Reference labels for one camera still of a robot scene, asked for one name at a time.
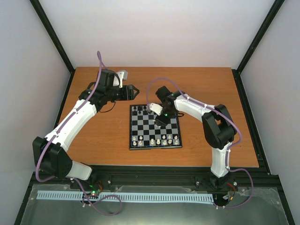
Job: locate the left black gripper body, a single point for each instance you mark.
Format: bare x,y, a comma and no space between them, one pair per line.
127,95

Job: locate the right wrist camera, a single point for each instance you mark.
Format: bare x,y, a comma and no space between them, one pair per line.
156,108

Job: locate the right black frame post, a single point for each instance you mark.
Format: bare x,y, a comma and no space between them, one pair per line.
276,6

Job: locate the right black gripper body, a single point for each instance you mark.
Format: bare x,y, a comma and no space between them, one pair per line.
165,121

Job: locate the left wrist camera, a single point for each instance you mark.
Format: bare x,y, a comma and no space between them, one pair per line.
119,77

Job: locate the black magnetic chess board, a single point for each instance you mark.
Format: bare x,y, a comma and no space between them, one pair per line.
142,123

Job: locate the electronics board green led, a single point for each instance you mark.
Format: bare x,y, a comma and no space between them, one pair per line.
96,189

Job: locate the light blue cable duct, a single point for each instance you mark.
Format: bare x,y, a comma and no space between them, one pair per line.
130,197

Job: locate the black aluminium rail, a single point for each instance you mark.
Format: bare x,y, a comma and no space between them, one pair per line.
195,178

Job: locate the left black frame post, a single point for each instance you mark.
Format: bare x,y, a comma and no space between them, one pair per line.
52,34

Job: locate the black frame post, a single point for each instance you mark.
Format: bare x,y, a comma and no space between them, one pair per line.
276,6
52,34

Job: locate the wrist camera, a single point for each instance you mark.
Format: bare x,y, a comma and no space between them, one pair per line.
156,108
119,77

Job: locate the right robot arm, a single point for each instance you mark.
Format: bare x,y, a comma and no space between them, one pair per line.
219,129

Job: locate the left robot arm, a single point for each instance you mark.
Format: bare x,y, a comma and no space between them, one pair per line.
50,152

